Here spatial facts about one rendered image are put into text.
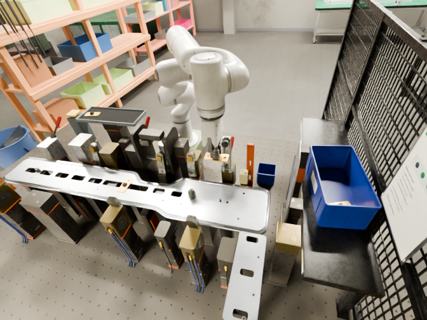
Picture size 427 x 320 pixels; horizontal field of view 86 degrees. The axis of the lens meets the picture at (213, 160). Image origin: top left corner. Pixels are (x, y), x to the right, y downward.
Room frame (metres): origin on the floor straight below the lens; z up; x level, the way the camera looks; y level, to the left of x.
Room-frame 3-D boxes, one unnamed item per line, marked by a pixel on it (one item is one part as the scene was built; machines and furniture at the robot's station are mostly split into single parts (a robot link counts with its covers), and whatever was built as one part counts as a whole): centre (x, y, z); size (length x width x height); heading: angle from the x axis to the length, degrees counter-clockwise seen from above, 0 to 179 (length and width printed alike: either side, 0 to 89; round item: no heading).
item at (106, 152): (0.98, 0.52, 0.89); 0.12 x 0.08 x 0.38; 160
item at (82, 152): (1.04, 0.68, 0.90); 0.13 x 0.08 x 0.41; 160
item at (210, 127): (0.61, -0.01, 1.38); 0.10 x 0.07 x 0.11; 161
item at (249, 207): (0.76, 0.45, 1.00); 1.38 x 0.22 x 0.02; 70
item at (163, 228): (0.50, 0.24, 0.84); 0.10 x 0.05 x 0.29; 160
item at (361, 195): (0.55, -0.45, 1.09); 0.30 x 0.17 x 0.13; 168
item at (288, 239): (0.39, -0.22, 0.88); 0.08 x 0.08 x 0.36; 70
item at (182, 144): (0.89, 0.15, 0.91); 0.07 x 0.05 x 0.42; 160
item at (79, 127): (1.24, 0.78, 0.92); 0.08 x 0.08 x 0.44; 70
